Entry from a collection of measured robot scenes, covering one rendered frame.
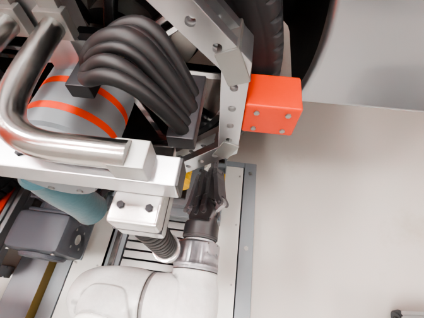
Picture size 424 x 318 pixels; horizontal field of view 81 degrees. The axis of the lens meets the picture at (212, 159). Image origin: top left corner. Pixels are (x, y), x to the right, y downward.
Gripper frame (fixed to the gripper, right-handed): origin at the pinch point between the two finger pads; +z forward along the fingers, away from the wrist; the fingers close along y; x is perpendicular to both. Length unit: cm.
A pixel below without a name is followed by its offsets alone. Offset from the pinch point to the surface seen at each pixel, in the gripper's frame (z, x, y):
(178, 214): -1, -25, -45
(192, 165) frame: -3.9, 4.8, -1.0
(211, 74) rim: 6.5, 15.5, 14.2
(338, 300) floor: -23, -84, -6
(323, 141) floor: 56, -85, -5
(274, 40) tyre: 4.5, 15.0, 27.8
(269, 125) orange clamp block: -4.0, 7.1, 21.8
